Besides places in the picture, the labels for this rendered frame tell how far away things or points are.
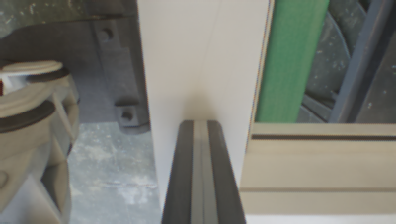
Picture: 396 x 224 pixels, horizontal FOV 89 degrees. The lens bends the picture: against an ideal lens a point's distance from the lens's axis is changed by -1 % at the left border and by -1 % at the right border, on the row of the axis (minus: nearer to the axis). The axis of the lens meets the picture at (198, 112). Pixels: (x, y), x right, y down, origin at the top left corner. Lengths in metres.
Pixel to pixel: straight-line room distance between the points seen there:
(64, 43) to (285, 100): 0.92
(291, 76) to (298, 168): 0.07
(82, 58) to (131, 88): 0.23
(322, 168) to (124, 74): 0.82
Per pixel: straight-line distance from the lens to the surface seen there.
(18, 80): 1.00
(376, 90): 0.61
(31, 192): 0.41
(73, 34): 0.98
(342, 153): 0.21
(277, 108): 0.18
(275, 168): 0.17
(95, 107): 1.05
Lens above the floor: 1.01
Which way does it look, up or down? 62 degrees down
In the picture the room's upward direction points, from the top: 180 degrees clockwise
